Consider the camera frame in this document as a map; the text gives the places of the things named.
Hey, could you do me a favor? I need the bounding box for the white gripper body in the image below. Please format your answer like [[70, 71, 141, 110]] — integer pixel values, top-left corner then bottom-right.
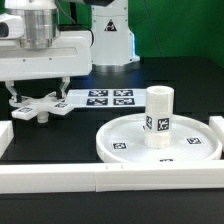
[[0, 31, 92, 81]]

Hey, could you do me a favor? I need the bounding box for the white cross-shaped table base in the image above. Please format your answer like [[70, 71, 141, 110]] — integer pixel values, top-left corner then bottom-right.
[[9, 92, 74, 124]]

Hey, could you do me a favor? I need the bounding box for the white round table top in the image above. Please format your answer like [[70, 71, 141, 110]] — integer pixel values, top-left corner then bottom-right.
[[96, 113, 222, 164]]

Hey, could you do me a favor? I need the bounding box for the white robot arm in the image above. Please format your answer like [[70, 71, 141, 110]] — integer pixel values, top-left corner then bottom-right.
[[0, 0, 139, 102]]

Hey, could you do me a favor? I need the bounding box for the white marker sheet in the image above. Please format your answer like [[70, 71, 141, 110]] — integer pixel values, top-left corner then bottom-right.
[[66, 89, 146, 108]]

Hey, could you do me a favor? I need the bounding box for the white left fence block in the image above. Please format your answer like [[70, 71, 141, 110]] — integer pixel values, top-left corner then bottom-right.
[[0, 121, 14, 158]]

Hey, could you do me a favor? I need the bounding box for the white front fence bar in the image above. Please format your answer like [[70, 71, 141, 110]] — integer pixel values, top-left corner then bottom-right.
[[0, 160, 224, 194]]

